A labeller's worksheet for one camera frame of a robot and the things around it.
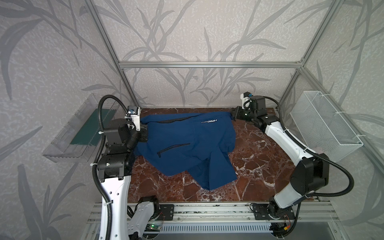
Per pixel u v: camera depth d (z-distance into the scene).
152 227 0.71
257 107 0.63
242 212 0.75
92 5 0.71
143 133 0.56
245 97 0.75
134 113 0.52
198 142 0.83
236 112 0.74
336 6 0.71
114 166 0.40
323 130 0.65
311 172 0.44
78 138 0.64
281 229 0.69
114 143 0.43
